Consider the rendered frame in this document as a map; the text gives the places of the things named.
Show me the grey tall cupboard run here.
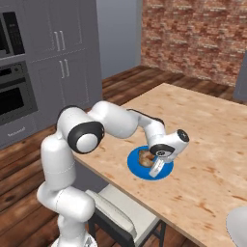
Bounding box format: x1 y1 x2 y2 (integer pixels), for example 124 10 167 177
0 0 103 151

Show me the grey cabinet side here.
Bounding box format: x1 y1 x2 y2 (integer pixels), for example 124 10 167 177
233 50 247 102

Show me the white cushioned black-framed chair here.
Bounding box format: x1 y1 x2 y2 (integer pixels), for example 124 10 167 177
84 183 168 247

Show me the steel built-in oven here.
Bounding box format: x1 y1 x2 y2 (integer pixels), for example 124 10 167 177
0 60 40 127

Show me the black built-in microwave oven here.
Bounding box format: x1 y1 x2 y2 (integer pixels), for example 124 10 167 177
0 11 26 60

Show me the blue round plate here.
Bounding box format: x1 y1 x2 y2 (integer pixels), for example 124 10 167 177
126 145 175 181

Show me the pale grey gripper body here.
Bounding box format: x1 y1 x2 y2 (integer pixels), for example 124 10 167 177
149 157 166 178

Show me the brown chicken drumstick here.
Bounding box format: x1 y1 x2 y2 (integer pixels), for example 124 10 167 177
137 148 158 168

